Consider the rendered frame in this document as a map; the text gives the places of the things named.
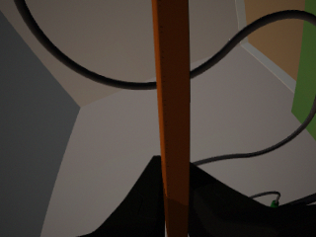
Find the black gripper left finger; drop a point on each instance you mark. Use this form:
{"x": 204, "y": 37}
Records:
{"x": 142, "y": 212}

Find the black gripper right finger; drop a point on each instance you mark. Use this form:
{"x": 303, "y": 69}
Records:
{"x": 219, "y": 211}

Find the orange handle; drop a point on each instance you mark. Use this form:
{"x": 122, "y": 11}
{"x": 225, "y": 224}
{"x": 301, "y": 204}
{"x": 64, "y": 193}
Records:
{"x": 171, "y": 30}

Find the black stand with rod and flat base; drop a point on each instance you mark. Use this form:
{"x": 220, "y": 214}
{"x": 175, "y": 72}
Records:
{"x": 281, "y": 15}

